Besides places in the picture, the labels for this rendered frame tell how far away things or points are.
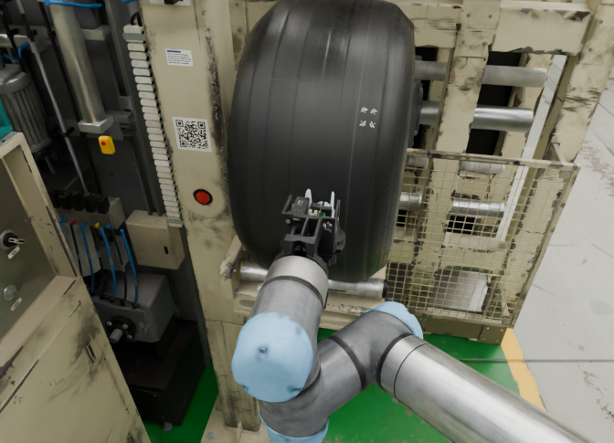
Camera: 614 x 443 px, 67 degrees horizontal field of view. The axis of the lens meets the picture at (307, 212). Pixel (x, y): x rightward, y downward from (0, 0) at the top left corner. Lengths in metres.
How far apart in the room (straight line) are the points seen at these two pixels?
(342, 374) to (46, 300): 0.79
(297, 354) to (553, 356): 1.92
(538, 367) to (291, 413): 1.78
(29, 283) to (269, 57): 0.71
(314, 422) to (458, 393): 0.16
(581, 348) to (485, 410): 1.90
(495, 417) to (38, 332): 0.92
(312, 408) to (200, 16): 0.66
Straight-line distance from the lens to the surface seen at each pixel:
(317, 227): 0.57
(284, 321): 0.46
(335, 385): 0.56
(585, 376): 2.30
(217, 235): 1.15
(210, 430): 1.91
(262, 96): 0.77
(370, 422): 1.92
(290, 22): 0.85
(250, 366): 0.46
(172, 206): 1.16
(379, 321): 0.60
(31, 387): 1.18
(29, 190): 1.09
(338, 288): 1.07
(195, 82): 0.95
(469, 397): 0.51
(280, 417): 0.54
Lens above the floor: 1.68
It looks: 38 degrees down
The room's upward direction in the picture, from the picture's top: straight up
